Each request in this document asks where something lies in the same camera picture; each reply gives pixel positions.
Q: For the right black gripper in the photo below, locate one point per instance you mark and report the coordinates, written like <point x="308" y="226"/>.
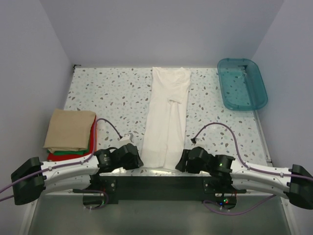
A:
<point x="181" y="166"/>

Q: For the folded beige t shirt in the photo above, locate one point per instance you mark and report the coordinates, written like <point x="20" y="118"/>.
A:
<point x="62" y="120"/>

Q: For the white t shirt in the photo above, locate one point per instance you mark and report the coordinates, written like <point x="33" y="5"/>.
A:
<point x="164" y="136"/>

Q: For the folded orange t shirt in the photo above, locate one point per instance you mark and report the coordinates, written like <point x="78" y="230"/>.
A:
<point x="95" y="136"/>

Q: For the folded red t shirt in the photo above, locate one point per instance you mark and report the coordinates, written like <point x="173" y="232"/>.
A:
<point x="63" y="155"/>

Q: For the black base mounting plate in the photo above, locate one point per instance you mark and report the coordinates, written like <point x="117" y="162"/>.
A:
<point x="113" y="189"/>

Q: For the folded green t shirt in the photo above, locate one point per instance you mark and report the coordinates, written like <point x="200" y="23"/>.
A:
<point x="69" y="142"/>

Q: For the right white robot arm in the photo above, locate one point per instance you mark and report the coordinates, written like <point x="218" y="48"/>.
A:
<point x="294" y="184"/>

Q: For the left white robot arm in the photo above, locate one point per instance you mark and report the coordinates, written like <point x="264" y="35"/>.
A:
<point x="35" y="177"/>

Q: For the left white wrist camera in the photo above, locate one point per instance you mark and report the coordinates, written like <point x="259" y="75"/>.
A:
<point x="126" y="139"/>

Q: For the teal plastic bin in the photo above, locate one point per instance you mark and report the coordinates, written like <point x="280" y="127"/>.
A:
<point x="241" y="83"/>

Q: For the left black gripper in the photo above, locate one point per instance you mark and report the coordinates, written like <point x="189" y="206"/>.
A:
<point x="136" y="163"/>

